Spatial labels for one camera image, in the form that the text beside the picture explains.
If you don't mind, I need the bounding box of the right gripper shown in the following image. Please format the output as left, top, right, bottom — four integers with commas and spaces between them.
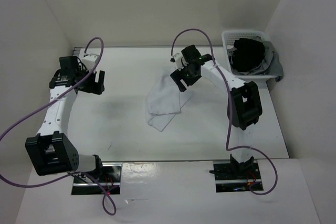
171, 62, 201, 92

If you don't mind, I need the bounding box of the white skirt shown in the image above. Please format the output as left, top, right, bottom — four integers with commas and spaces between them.
145, 67, 193, 132

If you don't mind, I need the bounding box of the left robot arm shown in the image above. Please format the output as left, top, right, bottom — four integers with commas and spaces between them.
25, 54, 105, 182

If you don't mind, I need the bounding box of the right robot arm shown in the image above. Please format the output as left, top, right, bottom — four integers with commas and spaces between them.
170, 45, 262, 178

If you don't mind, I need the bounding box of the white laundry basket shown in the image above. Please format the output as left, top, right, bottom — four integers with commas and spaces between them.
220, 29, 276, 81

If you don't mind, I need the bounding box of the black skirt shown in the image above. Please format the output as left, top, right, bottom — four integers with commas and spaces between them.
230, 38, 265, 72

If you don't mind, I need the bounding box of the grey skirt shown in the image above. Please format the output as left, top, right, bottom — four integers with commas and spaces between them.
245, 41, 284, 82

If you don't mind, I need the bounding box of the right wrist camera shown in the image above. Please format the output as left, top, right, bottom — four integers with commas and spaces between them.
170, 53, 188, 70

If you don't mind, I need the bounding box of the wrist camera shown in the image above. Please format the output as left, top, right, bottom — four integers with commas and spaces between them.
81, 54, 99, 70
170, 53, 188, 70

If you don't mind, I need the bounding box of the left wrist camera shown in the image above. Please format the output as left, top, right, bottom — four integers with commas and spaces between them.
81, 54, 99, 70

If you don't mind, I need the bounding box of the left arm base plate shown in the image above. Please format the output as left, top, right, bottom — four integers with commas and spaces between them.
71, 162, 122, 196

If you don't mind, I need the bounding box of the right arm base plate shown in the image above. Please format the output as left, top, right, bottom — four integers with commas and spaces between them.
209, 161, 264, 193

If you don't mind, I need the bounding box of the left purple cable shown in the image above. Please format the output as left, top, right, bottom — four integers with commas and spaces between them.
0, 37, 118, 216

